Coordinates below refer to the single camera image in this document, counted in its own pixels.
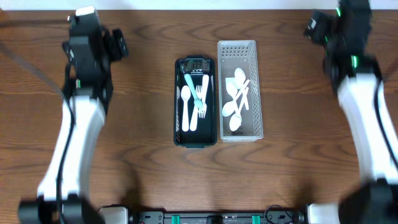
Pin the white plastic fork vertical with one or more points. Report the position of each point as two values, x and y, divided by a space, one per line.
204 88

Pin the white plastic fork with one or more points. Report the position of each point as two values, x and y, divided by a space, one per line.
194 119
198 103

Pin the black plastic basket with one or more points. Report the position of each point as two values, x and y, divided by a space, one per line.
206 134

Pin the white plastic spoon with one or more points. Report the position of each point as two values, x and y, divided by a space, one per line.
236 119
185 96
226 110
233 92
240 78

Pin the clear plastic basket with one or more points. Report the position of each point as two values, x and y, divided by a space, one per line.
233 54

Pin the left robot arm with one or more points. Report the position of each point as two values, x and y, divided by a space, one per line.
63 193

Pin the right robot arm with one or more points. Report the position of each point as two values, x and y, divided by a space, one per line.
358 85

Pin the white label in basket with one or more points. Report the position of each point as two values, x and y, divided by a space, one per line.
231 80

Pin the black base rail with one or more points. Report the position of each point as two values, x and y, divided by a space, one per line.
275 214

